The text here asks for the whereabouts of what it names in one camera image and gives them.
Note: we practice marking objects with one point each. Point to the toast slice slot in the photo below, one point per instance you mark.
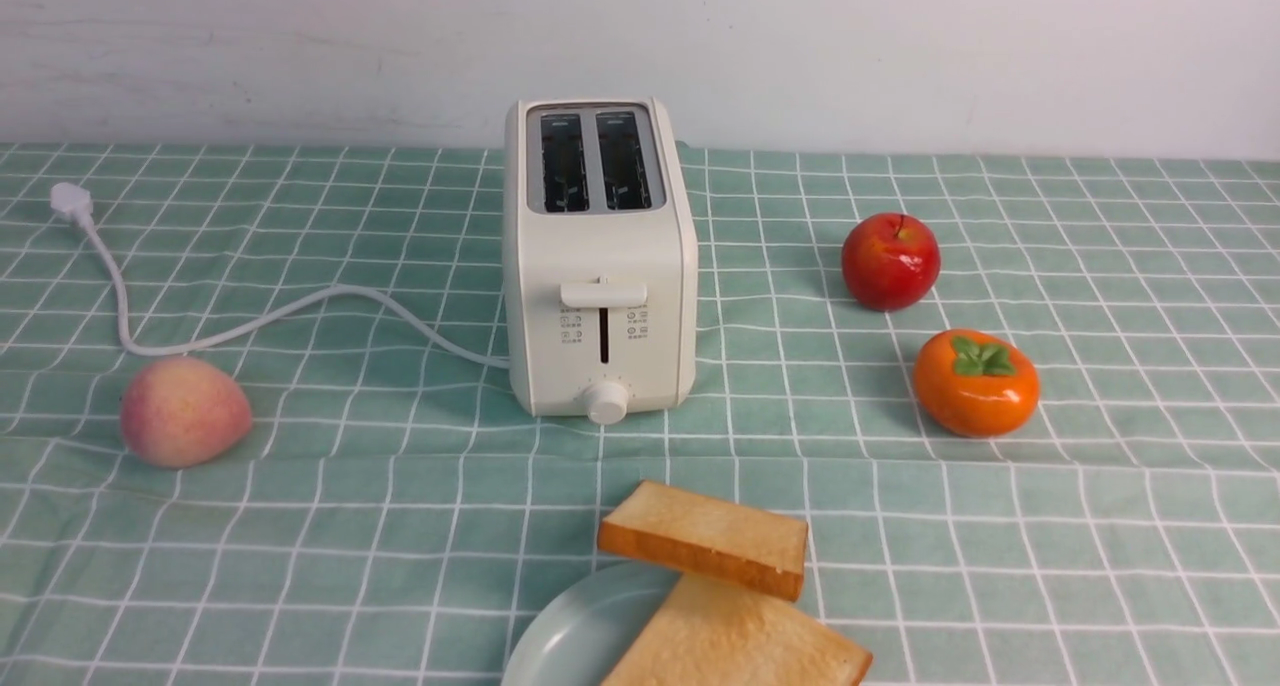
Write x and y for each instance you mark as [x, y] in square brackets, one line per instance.
[753, 548]
[708, 632]

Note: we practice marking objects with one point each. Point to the light green plate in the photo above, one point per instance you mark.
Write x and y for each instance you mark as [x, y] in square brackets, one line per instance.
[580, 636]

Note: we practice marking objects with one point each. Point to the pink peach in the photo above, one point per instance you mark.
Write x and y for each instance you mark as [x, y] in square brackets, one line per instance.
[179, 412]

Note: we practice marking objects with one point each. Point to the orange persimmon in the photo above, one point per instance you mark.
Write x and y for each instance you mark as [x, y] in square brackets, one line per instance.
[974, 384]

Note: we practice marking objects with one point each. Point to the red apple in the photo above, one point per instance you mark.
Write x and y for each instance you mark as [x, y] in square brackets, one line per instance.
[890, 261]

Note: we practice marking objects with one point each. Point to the green checked tablecloth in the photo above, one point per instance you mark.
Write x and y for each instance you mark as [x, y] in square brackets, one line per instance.
[395, 518]

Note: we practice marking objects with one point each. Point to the white toaster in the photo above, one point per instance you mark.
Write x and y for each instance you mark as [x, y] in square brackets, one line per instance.
[600, 260]

